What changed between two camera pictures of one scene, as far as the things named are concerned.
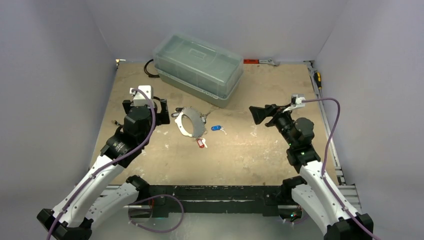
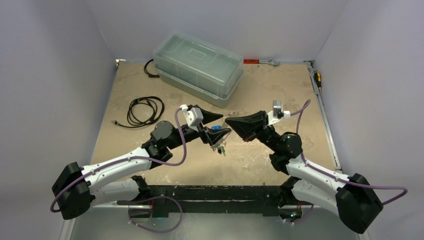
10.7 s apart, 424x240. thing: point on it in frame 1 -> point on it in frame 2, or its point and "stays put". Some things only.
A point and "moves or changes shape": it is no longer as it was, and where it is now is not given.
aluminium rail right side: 348,191 stays put
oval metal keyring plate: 199,128 moves or changes shape
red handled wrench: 268,61 stays put
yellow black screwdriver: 318,78 stays put
